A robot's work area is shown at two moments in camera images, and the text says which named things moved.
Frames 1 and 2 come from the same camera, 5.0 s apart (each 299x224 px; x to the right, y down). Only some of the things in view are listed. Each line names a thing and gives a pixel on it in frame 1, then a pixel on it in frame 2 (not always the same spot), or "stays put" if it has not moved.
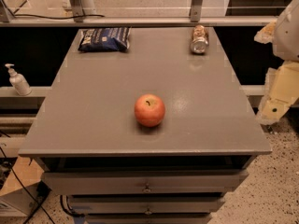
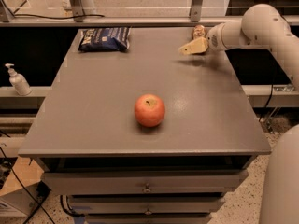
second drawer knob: [149, 212] stays put
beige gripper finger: [281, 91] -> [196, 46]
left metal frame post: [76, 3] stays put
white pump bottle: [19, 81] stays put
